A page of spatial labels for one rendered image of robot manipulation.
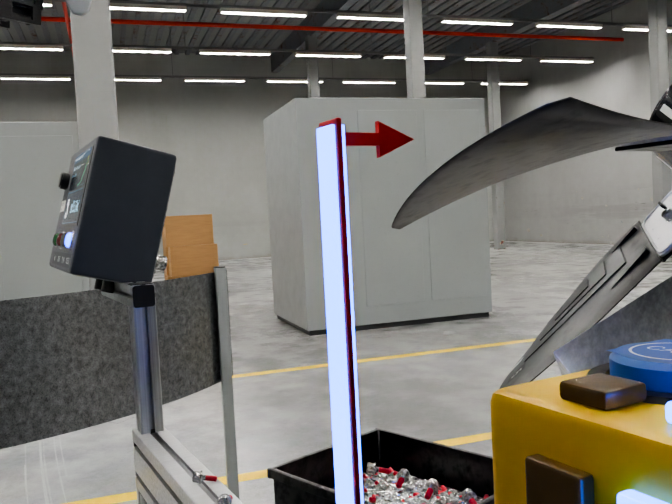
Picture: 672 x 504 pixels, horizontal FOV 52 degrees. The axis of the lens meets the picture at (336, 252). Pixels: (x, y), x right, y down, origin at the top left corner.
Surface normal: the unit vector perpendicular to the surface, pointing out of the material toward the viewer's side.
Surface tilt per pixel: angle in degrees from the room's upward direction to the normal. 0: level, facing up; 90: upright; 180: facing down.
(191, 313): 90
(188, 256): 90
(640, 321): 55
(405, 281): 90
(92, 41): 90
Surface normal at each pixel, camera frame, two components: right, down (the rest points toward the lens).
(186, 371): 0.88, -0.02
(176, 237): 0.34, 0.04
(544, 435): -0.88, 0.07
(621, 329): -0.39, -0.51
